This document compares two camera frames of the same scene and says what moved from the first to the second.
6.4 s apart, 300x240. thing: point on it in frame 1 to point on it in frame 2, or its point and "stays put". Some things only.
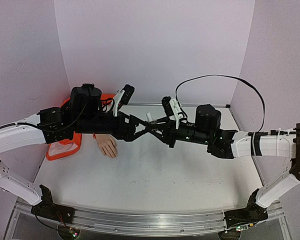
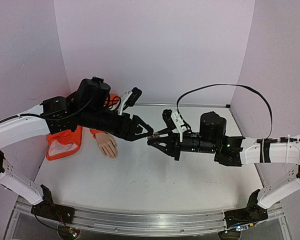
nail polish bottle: (154, 123) to (155, 135)
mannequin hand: (107, 144) stays put
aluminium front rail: (192, 222) stays put
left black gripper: (131, 135) stays put
